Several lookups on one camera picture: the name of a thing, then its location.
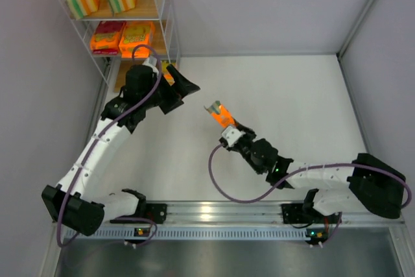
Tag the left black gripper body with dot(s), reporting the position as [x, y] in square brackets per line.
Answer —
[172, 96]

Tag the orange box with barcode label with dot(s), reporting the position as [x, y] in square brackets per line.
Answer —
[165, 71]

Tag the slim orange sponge box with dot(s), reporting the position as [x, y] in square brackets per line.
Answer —
[220, 114]

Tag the yellow smiley sponge orange box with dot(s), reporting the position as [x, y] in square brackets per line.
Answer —
[135, 33]

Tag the pink sponge orange box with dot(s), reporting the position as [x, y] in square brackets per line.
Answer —
[106, 38]

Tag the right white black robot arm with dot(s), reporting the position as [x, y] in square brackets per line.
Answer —
[364, 184]

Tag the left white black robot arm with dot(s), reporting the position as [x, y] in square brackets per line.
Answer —
[117, 123]

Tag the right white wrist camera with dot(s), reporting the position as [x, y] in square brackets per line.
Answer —
[231, 135]

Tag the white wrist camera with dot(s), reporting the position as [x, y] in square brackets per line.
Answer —
[151, 61]
[231, 135]

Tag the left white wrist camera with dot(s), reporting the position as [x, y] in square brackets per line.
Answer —
[151, 61]

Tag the white wire wooden shelf unit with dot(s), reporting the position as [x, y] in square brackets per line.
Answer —
[164, 43]

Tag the aluminium mounting rail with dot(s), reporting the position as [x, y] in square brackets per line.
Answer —
[220, 212]

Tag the grey slotted cable duct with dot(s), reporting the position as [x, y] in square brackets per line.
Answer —
[205, 233]

